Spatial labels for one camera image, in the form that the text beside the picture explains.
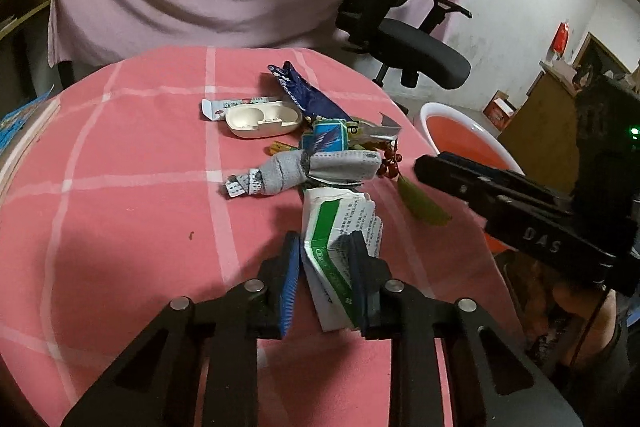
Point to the white printed paper strip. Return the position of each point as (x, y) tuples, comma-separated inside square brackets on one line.
[(240, 184)]

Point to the black office chair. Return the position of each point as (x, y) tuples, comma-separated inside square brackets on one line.
[(400, 42)]

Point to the orange stick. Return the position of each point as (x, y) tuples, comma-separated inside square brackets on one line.
[(277, 148)]

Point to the wooden cabinet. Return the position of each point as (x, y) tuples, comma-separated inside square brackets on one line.
[(545, 122)]

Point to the green leaf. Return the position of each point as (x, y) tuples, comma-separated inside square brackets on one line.
[(422, 204)]

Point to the green white medicine box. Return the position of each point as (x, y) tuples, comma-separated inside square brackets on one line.
[(330, 227)]

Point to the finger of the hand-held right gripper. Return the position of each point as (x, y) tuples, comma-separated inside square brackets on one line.
[(465, 179)]

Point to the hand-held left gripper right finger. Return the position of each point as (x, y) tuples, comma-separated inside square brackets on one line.
[(358, 277)]

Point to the silver yellow wrapper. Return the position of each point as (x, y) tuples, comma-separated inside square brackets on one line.
[(375, 132)]

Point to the dark blue snack wrapper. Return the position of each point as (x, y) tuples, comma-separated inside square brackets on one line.
[(305, 94)]

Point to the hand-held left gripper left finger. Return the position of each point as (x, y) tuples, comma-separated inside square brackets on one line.
[(294, 277)]

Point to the person's right forearm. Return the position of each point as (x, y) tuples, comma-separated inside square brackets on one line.
[(585, 322)]

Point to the white basin with red liner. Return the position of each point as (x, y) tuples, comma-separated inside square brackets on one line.
[(465, 137)]

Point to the red hanging decoration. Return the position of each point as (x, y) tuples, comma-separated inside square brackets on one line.
[(561, 39)]

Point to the blue green small carton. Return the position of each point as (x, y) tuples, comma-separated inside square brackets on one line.
[(327, 136)]

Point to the red berry sprig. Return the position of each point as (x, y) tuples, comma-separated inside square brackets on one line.
[(391, 162)]

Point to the pink checked tablecloth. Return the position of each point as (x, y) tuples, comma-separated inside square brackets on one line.
[(125, 232)]

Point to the cream plastic egg tray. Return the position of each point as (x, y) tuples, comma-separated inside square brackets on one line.
[(262, 122)]

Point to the red cardboard box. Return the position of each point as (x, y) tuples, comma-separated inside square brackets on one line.
[(500, 112)]

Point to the white red small carton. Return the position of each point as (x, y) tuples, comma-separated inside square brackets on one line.
[(220, 108)]

